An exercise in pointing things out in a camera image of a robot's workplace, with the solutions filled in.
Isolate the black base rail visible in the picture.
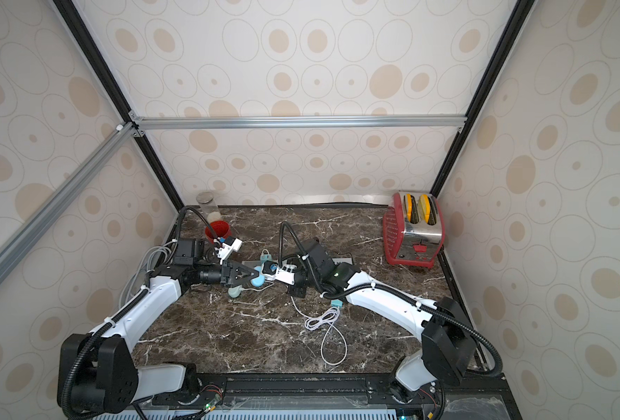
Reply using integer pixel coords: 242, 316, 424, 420
67, 371, 523, 420

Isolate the power strip white cord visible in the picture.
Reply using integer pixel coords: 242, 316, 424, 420
116, 239, 180, 316

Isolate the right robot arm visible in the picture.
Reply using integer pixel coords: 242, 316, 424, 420
264, 222, 503, 404

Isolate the blue earbud case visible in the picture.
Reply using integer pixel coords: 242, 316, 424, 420
250, 274, 265, 288

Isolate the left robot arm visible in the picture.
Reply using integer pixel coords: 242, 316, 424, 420
56, 206, 259, 419

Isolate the green earbud case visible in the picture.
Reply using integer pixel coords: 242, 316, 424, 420
228, 287, 243, 299

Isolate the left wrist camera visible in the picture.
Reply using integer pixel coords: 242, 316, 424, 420
215, 236, 243, 264

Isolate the red silver toaster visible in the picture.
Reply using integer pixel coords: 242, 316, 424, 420
383, 191, 446, 269

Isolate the clear glass jar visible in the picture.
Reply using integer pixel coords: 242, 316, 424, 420
196, 191, 222, 223

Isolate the diagonal aluminium rail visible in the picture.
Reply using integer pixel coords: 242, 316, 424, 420
0, 122, 135, 285

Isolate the horizontal aluminium rail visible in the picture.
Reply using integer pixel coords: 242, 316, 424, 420
131, 113, 467, 131

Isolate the red metal cup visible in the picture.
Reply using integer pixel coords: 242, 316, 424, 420
204, 220, 232, 240

